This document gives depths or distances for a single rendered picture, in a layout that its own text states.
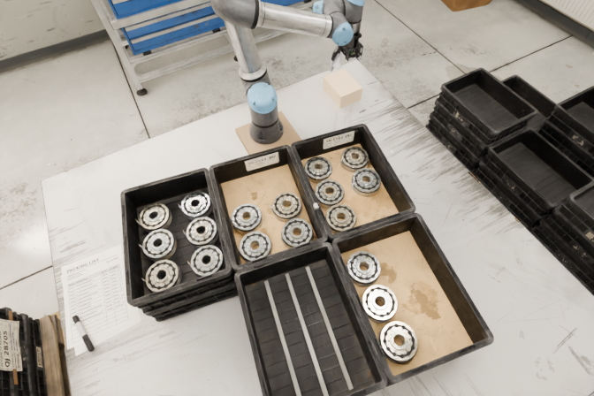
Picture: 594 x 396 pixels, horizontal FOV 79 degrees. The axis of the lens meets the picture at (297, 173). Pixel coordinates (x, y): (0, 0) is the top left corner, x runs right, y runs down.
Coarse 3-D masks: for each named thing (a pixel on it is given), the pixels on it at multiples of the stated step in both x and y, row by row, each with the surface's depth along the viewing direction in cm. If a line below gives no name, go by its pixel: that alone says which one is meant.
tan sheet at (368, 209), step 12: (360, 144) 142; (324, 156) 139; (336, 156) 138; (336, 168) 135; (372, 168) 135; (336, 180) 132; (348, 180) 132; (348, 192) 129; (384, 192) 129; (348, 204) 126; (360, 204) 126; (372, 204) 126; (384, 204) 126; (324, 216) 124; (360, 216) 124; (372, 216) 124; (384, 216) 123
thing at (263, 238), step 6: (252, 234) 118; (258, 234) 118; (264, 234) 117; (246, 240) 116; (264, 240) 116; (240, 246) 115; (246, 246) 115; (264, 246) 115; (240, 252) 114; (246, 252) 114; (258, 252) 114; (264, 252) 114; (246, 258) 113; (252, 258) 113; (258, 258) 113
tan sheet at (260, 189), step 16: (256, 176) 134; (272, 176) 134; (288, 176) 134; (224, 192) 131; (240, 192) 131; (256, 192) 130; (272, 192) 130; (304, 208) 126; (272, 224) 123; (240, 240) 120; (272, 240) 119; (240, 256) 117
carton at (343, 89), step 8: (336, 72) 174; (344, 72) 174; (328, 80) 171; (336, 80) 171; (344, 80) 171; (352, 80) 171; (328, 88) 173; (336, 88) 168; (344, 88) 168; (352, 88) 168; (360, 88) 167; (336, 96) 169; (344, 96) 166; (352, 96) 169; (360, 96) 172; (336, 104) 172; (344, 104) 170
